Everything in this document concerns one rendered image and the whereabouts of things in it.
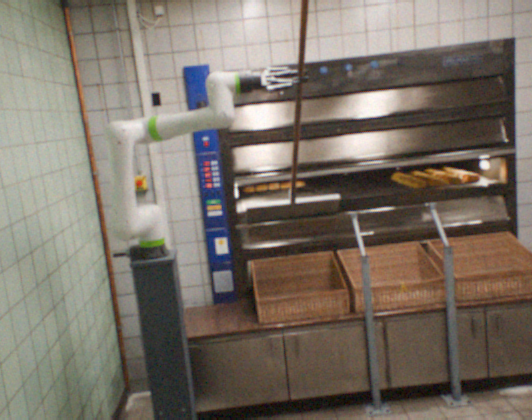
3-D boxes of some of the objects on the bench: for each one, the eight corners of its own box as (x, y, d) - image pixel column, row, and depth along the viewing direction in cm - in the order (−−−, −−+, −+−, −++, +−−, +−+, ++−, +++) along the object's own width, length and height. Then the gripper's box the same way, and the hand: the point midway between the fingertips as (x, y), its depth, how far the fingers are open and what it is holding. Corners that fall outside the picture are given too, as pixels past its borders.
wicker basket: (338, 289, 384) (335, 250, 379) (419, 279, 387) (417, 240, 382) (356, 314, 336) (352, 269, 331) (449, 302, 339) (446, 258, 334)
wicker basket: (254, 298, 382) (249, 259, 377) (335, 289, 385) (332, 250, 380) (258, 325, 334) (253, 281, 329) (351, 314, 337) (347, 269, 332)
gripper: (250, 74, 246) (304, 69, 247) (254, 101, 238) (310, 96, 239) (250, 61, 240) (305, 55, 241) (254, 89, 232) (311, 83, 233)
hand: (299, 76), depth 240 cm, fingers closed on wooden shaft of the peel, 3 cm apart
